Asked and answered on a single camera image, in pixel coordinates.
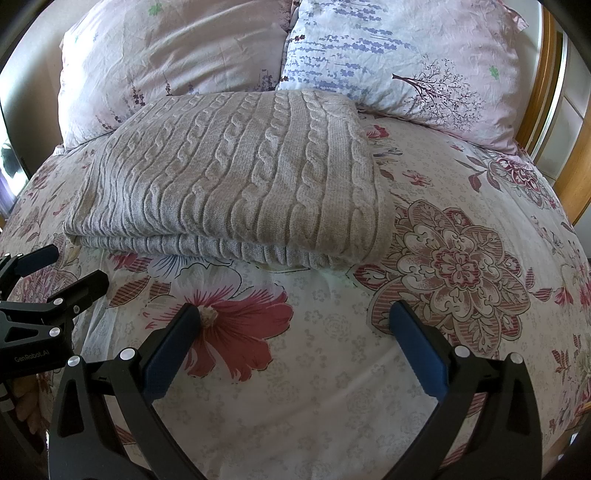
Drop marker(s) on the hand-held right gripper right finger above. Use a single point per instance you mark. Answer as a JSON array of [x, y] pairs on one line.
[[420, 355]]

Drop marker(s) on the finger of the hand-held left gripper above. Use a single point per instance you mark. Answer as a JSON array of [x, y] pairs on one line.
[[87, 286], [41, 254]]

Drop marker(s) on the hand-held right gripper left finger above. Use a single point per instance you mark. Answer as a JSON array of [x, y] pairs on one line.
[[161, 355]]

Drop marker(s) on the floral bedsheet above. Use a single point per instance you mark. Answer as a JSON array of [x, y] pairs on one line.
[[323, 323]]

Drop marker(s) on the wooden headboard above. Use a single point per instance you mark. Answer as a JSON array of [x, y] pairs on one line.
[[572, 184]]

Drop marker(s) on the pale pink floral pillow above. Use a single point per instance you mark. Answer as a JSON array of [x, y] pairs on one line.
[[175, 50]]

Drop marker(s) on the white cabinet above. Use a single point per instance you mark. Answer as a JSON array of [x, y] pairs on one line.
[[561, 120]]

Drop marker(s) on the tree print pillow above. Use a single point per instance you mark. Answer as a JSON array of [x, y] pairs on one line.
[[406, 60]]

